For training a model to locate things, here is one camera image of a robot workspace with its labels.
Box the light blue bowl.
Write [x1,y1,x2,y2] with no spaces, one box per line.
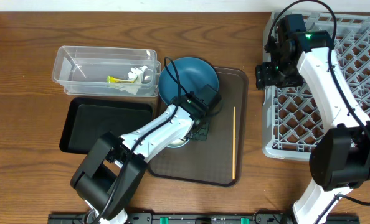
[168,138,189,148]

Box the dark blue plate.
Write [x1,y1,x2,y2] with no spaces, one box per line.
[158,57,219,105]

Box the wooden chopstick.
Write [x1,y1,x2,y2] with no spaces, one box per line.
[232,107,236,180]

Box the white tissue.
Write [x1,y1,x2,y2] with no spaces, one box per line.
[115,65,148,95]

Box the yellow green snack wrapper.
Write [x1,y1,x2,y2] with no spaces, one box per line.
[107,76,136,83]

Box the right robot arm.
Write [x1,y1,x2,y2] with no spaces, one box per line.
[255,14,370,223]

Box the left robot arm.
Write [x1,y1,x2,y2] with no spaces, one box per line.
[70,85,221,223]

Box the grey dishwasher rack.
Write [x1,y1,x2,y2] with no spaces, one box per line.
[262,14,370,161]

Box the brown serving tray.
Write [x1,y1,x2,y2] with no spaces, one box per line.
[148,67,249,187]

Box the clear plastic bin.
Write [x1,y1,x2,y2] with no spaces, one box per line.
[52,45,161,97]

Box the black plastic bin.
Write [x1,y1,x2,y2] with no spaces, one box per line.
[59,97,153,154]

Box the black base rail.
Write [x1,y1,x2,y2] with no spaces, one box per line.
[47,210,360,224]

